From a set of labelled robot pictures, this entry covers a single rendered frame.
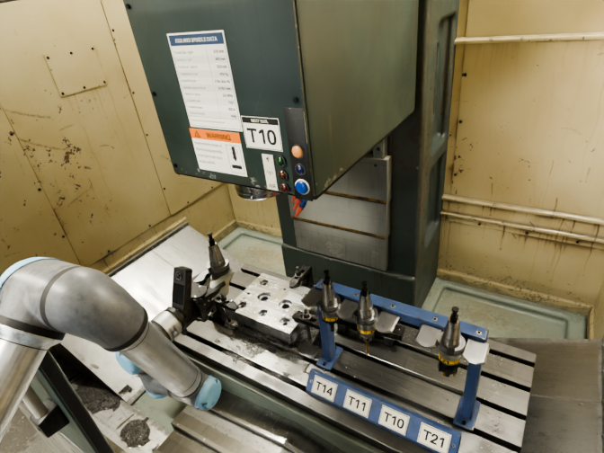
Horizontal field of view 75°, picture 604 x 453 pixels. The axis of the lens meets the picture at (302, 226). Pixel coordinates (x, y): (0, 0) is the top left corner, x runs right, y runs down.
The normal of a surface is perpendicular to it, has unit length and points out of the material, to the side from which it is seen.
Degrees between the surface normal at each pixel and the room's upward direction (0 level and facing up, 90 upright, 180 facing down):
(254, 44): 90
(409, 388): 0
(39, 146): 90
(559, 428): 24
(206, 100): 90
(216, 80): 90
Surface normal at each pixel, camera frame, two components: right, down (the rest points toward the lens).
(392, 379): -0.11, -0.85
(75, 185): 0.84, 0.19
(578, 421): -0.44, -0.85
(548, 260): -0.52, 0.49
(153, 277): 0.24, -0.69
